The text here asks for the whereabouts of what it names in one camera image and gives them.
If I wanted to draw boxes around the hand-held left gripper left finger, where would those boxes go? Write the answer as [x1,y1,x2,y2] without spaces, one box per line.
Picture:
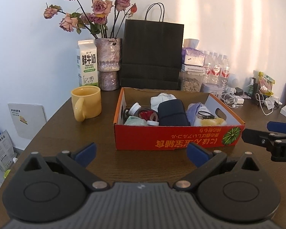
[24,142,110,191]

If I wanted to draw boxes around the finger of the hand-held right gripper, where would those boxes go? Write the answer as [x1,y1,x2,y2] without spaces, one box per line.
[267,121,286,134]
[242,129,286,148]

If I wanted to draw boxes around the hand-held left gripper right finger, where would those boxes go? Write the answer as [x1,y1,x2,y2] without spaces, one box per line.
[173,141,265,192]

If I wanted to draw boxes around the red cardboard box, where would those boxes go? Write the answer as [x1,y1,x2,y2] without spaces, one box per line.
[114,87,246,151]

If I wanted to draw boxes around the white yellow plush alpaca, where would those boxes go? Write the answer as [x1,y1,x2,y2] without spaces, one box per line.
[199,117,228,126]

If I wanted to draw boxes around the purple knitted cloth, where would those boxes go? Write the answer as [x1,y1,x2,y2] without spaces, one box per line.
[186,102,206,126]

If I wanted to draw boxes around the white wet wipes pack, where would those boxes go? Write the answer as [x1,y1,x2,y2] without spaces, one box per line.
[201,105,215,118]

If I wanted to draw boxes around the navy zip case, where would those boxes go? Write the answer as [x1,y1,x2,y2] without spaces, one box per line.
[157,99,191,127]

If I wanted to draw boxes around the iridescent plastic bag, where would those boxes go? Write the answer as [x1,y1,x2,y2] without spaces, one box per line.
[124,116,148,126]

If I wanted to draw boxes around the red rose flower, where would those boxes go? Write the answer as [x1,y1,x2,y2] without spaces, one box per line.
[139,110,158,122]

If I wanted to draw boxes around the white cloth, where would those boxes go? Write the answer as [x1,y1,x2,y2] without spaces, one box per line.
[150,93,177,111]

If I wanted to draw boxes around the white earphones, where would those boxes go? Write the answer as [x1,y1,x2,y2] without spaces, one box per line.
[220,93,239,108]

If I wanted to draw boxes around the yellow snack bag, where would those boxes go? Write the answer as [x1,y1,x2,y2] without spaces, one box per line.
[258,72,276,97]

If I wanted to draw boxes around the dark small bottle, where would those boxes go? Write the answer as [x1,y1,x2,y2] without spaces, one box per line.
[249,77,256,96]

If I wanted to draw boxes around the yellow mug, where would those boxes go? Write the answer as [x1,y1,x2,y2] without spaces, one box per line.
[71,86,102,123]

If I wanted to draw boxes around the white robot toy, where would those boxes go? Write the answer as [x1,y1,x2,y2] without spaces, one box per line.
[225,73,239,94]

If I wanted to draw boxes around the clear water bottle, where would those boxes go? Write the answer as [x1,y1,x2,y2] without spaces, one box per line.
[212,52,223,86]
[220,55,230,87]
[203,51,214,84]

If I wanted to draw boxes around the clear seed container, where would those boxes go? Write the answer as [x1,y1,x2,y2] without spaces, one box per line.
[179,64,205,92]

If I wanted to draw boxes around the blue white paper box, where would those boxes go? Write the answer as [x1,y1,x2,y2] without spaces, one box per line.
[0,129,15,172]

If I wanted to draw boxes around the white milk carton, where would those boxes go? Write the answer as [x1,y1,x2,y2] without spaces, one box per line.
[76,40,99,87]

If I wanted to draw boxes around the purple glitter vase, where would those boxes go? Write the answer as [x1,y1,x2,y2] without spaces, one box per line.
[94,37,123,91]

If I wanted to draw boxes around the purple tissue box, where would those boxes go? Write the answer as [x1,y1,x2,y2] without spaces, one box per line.
[181,39,206,66]

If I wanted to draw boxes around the black paper bag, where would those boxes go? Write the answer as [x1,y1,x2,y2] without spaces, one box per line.
[119,3,184,90]

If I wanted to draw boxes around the dried pink roses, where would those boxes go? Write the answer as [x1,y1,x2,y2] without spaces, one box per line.
[43,0,137,39]

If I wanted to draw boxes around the white cable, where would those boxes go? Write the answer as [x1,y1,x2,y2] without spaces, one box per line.
[255,93,274,116]

